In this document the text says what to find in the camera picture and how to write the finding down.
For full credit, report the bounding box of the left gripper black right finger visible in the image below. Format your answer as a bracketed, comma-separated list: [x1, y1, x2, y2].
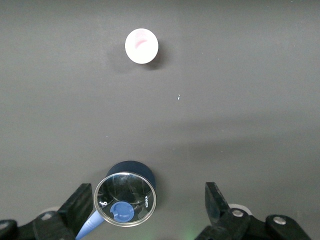
[194, 181, 311, 240]

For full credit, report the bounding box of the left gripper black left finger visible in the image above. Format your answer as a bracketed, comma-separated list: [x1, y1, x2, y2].
[0, 183, 94, 240]

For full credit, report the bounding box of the pink plastic cup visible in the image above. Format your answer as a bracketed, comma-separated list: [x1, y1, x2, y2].
[124, 28, 159, 65]

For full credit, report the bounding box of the glass lid with blue knob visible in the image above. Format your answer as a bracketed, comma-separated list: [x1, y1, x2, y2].
[93, 171, 158, 228]

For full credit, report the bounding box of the dark blue saucepan, blue handle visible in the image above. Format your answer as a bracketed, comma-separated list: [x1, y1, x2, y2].
[74, 160, 157, 240]

